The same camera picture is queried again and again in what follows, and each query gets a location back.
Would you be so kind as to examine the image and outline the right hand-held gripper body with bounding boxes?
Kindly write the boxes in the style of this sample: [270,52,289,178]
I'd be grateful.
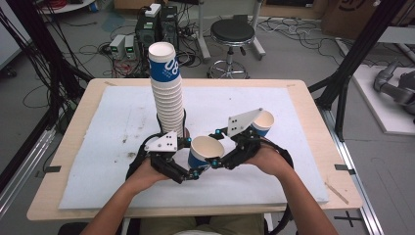
[214,107,265,170]

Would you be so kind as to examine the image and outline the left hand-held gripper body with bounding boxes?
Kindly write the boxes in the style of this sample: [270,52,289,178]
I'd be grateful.
[143,130,189,184]

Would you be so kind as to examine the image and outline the blue and white paper cup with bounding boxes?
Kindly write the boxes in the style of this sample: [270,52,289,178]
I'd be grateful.
[187,135,226,170]
[253,110,275,138]

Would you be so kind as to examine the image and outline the stack of white paper cups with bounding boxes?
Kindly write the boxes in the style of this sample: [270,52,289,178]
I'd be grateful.
[147,41,185,138]

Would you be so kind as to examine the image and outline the person's right hand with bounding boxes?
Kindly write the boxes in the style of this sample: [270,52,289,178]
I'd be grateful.
[246,143,295,179]

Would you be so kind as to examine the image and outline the person's left hand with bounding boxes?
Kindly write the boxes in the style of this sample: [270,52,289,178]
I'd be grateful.
[131,158,170,194]

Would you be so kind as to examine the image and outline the person's olive trousers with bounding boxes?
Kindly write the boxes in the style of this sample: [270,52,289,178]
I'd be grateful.
[140,213,265,235]

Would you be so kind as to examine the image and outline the white foam mat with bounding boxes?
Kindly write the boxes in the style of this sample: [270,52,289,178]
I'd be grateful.
[58,85,330,211]

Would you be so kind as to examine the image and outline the wooden table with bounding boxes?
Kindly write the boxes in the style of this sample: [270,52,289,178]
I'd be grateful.
[26,77,364,222]

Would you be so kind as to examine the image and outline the white metal stand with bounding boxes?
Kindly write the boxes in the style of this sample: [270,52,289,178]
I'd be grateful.
[195,0,267,62]

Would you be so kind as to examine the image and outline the grey power supply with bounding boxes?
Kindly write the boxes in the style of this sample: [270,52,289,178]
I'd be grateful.
[109,33,126,61]
[123,34,138,61]

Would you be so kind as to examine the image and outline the black round stool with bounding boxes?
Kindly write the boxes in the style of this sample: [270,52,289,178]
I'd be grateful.
[207,18,256,80]

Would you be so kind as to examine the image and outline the thin wooden stick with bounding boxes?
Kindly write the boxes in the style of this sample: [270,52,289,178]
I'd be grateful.
[324,181,349,206]

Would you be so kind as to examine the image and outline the black computer tower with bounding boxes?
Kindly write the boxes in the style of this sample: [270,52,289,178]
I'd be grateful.
[160,5,180,50]
[135,13,162,50]

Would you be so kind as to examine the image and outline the white power strip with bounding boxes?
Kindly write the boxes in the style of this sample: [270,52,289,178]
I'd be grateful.
[144,3,162,19]

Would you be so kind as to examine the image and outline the white floor board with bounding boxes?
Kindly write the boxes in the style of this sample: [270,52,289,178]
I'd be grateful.
[351,64,415,136]

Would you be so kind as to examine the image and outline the cardboard box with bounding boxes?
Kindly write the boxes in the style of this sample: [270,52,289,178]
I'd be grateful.
[321,0,386,40]

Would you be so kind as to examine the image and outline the white round table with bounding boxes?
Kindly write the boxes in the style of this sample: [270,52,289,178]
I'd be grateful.
[38,0,99,15]

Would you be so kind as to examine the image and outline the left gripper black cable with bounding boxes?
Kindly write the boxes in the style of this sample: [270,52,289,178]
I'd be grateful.
[125,131,164,182]

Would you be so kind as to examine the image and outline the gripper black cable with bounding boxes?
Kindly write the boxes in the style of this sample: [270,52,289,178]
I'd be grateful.
[260,138,295,235]
[125,131,164,182]

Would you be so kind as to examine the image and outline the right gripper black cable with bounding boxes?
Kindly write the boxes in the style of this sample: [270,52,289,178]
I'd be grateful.
[260,138,295,235]

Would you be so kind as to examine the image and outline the aluminium rail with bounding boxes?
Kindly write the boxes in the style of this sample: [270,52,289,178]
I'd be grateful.
[0,126,57,216]
[321,107,386,235]

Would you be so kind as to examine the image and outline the black metal frame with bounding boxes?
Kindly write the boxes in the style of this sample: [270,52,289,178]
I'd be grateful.
[307,0,407,141]

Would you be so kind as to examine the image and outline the bundle of black cables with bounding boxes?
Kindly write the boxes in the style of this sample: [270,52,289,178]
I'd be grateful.
[0,0,94,109]

